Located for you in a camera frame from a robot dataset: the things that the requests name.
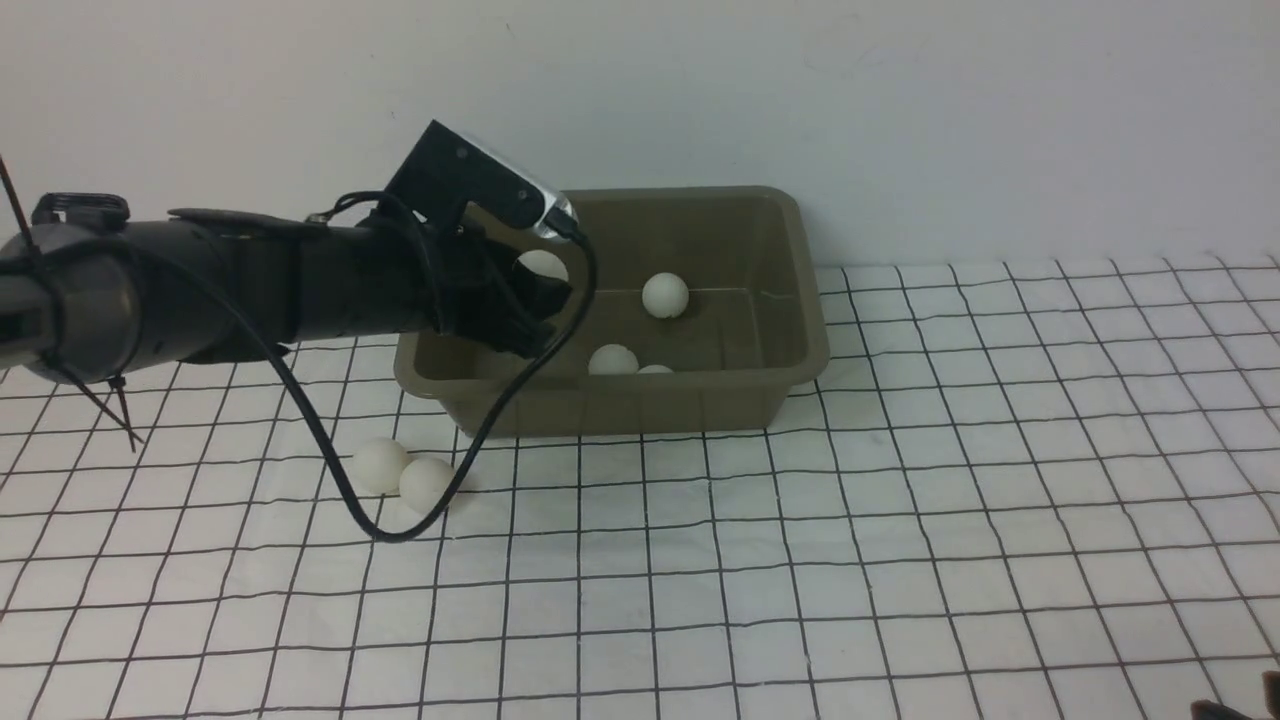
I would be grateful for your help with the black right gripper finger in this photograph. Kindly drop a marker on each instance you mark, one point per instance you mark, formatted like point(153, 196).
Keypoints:
point(1211, 710)
point(1271, 693)

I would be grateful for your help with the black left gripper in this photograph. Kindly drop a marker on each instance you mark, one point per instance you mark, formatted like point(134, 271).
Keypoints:
point(476, 296)

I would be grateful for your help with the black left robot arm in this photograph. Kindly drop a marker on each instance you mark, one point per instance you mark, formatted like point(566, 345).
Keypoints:
point(89, 294)

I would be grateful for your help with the olive plastic bin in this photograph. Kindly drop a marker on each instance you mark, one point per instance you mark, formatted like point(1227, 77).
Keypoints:
point(754, 328)

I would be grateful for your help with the white black-grid tablecloth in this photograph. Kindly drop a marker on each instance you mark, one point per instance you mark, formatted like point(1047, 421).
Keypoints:
point(1044, 491)

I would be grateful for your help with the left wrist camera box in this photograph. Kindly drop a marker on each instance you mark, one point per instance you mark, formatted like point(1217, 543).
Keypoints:
point(446, 173)

